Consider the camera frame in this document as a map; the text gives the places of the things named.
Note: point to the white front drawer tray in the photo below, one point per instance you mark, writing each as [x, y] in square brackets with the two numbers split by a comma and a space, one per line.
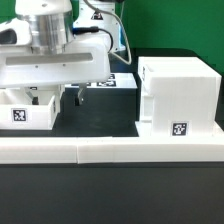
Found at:
[18, 113]

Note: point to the white drawer cabinet box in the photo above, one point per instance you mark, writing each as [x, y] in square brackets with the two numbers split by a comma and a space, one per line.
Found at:
[179, 97]

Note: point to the white rear drawer tray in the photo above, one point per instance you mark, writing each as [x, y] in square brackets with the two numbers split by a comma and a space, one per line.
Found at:
[56, 89]

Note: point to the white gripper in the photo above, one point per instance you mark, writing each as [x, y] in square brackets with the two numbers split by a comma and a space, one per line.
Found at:
[79, 63]

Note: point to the white L-shaped boundary rail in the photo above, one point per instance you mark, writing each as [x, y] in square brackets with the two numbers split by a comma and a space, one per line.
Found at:
[74, 150]

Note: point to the white fiducial marker sheet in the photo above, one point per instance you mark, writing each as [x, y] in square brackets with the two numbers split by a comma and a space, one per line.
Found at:
[116, 80]

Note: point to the white drawer tray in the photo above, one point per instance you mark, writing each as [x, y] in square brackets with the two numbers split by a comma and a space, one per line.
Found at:
[18, 113]
[56, 89]

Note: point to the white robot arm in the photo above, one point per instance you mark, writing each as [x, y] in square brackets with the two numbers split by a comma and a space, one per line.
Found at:
[41, 47]

